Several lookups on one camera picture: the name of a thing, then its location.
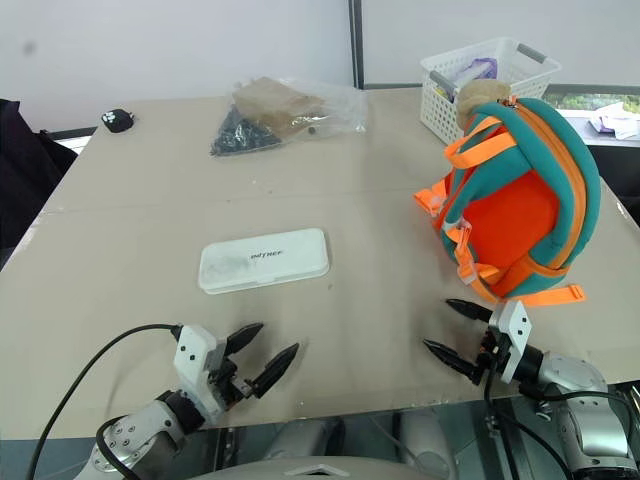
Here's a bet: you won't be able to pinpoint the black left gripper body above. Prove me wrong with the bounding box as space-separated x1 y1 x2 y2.
206 343 255 410

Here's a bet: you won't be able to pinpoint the teal and orange backpack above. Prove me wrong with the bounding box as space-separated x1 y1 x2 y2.
412 79 603 308

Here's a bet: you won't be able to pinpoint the white papers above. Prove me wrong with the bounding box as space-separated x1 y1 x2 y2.
588 101 640 142

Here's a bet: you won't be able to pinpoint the white perforated plastic basket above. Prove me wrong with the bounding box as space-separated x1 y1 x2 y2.
419 35 563 147

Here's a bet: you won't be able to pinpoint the grey robot torso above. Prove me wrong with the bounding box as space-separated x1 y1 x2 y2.
189 410 464 480

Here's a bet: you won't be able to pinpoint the white plastic pencil case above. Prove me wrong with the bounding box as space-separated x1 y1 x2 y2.
197 227 332 296

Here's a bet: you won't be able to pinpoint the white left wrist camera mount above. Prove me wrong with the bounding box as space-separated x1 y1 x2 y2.
172 324 228 426

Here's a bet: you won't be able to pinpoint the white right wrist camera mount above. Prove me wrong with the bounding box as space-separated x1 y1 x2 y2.
488 299 534 386

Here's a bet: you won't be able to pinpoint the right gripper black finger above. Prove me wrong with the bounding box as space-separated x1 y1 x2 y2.
422 339 485 386
445 298 495 324

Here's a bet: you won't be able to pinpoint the dark vertical wall post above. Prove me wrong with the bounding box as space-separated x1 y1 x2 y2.
347 0 365 91

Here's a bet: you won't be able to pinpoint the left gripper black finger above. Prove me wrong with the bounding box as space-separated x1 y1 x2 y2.
249 342 301 400
224 322 265 358

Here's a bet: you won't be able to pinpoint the bag of black screws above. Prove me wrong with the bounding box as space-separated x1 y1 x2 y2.
208 106 284 158

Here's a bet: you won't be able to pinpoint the purple package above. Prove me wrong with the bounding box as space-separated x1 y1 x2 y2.
451 56 500 90

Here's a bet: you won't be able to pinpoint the brown cardboard piece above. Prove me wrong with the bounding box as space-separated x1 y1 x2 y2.
233 76 329 132

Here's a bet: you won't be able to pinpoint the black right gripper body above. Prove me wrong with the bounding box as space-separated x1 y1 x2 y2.
474 321 503 387

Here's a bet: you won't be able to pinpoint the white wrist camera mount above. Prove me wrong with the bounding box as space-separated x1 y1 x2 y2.
172 324 228 426
488 299 534 386

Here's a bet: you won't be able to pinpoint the black pouch with paw print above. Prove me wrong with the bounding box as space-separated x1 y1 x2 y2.
99 107 137 133

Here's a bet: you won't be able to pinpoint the clear plastic bag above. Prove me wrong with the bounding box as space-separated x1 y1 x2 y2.
228 74 369 137

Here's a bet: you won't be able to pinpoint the black fabric bag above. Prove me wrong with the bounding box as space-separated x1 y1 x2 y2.
0 97 79 251

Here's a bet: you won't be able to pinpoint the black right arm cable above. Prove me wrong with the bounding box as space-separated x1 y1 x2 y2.
481 357 576 480

